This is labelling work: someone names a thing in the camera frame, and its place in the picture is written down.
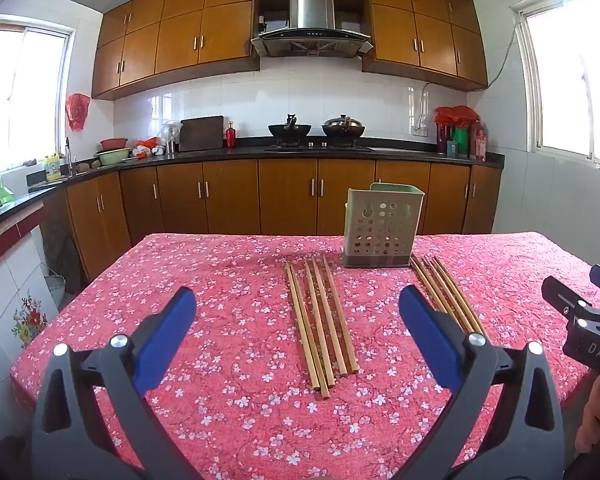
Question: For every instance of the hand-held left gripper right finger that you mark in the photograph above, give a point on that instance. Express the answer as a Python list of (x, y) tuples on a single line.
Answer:
[(427, 332)]

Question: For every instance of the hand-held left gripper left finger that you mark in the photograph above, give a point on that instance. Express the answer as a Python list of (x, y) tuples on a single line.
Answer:
[(167, 330)]

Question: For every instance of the bamboo chopstick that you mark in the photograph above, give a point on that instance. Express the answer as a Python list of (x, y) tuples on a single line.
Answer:
[(435, 285), (454, 285), (441, 285), (447, 285), (329, 317), (429, 285), (340, 315)]

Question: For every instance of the green perforated utensil holder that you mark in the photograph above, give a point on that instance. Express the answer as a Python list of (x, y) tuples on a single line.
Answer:
[(380, 230)]

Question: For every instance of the bunch of chopsticks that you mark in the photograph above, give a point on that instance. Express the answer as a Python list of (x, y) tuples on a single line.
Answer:
[(307, 327)]

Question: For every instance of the pair of bamboo chopsticks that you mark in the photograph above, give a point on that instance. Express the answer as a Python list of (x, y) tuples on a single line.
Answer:
[(301, 327)]

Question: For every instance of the red floral tablecloth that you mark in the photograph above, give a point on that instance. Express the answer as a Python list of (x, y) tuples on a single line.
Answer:
[(230, 360)]

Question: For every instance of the metal bucket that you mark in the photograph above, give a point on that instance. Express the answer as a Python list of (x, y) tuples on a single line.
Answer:
[(55, 290)]

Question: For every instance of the wooden lower kitchen cabinets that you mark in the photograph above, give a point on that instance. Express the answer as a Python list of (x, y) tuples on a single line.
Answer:
[(230, 200)]

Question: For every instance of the tall red bottle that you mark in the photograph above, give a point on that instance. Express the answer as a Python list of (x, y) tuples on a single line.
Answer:
[(478, 145)]

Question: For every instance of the black kitchen countertop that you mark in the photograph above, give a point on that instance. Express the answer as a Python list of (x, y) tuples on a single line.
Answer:
[(405, 152)]

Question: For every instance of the red and white plastic bag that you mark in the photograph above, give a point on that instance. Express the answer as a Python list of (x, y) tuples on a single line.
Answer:
[(147, 149)]

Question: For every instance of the small blue box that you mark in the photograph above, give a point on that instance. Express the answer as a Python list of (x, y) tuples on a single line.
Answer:
[(452, 148)]

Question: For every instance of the green canister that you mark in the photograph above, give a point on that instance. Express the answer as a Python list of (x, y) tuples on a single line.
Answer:
[(461, 141)]

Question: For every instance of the red basin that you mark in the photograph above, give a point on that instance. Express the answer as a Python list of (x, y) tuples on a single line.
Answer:
[(114, 143)]

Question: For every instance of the dark red jar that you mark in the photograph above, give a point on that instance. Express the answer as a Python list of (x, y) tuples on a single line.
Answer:
[(443, 137)]

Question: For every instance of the yellow dish soap bottle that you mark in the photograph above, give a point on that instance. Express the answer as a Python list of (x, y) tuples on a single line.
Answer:
[(53, 169)]

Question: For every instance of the dark wooden cutting board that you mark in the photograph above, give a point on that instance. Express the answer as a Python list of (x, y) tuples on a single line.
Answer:
[(202, 135)]

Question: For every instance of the metal sink faucet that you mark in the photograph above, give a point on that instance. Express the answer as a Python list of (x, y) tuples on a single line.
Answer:
[(69, 157)]

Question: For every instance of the small red bottle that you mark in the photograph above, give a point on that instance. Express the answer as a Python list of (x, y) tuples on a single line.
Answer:
[(230, 136)]

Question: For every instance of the black gas stove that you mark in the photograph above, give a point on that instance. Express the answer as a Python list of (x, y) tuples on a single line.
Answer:
[(320, 148)]

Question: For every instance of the wok with metal lid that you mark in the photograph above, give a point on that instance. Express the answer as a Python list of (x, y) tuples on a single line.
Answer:
[(343, 129)]

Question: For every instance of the black wok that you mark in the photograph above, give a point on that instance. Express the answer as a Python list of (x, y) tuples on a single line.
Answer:
[(289, 130)]

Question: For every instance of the red hanging plastic bag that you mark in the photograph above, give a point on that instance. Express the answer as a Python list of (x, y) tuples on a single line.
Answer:
[(77, 110)]

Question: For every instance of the steel range hood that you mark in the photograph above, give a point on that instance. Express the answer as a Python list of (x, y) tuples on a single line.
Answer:
[(310, 15)]

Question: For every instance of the sliding window with white frame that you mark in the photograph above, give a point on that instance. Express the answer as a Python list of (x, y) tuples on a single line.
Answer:
[(25, 95), (565, 80)]

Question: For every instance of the white wall socket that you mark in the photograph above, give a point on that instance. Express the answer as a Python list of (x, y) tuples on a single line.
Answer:
[(418, 131)]

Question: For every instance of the wooden upper wall cabinets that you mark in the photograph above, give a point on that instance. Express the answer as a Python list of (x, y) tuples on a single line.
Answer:
[(180, 40)]

